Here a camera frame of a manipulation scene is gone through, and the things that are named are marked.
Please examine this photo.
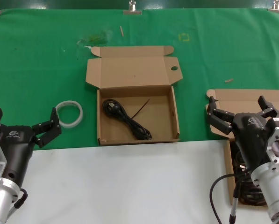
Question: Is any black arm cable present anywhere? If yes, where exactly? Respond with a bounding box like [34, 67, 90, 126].
[209, 168, 252, 224]
[7, 188, 29, 220]

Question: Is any black power cable bundle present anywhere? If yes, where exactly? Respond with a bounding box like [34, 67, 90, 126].
[230, 140, 270, 206]

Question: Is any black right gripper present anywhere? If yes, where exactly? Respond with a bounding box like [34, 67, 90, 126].
[206, 95, 279, 173]

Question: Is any green table cloth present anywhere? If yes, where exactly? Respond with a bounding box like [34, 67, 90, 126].
[0, 8, 279, 152]

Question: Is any thin black cable tie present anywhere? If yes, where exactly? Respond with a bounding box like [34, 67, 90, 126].
[131, 98, 151, 119]

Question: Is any clear tape roll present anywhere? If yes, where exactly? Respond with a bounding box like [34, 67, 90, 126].
[55, 99, 85, 129]

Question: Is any open cardboard box round hole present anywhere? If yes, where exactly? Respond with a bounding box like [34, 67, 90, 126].
[85, 45, 184, 147]

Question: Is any silver cable connector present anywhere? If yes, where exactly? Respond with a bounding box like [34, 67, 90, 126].
[228, 184, 240, 224]

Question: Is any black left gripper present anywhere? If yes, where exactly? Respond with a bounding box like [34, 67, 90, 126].
[0, 107, 62, 187]

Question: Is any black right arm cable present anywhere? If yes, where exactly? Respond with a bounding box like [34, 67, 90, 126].
[209, 168, 252, 224]

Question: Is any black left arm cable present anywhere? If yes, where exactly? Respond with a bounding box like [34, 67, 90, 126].
[7, 188, 29, 220]

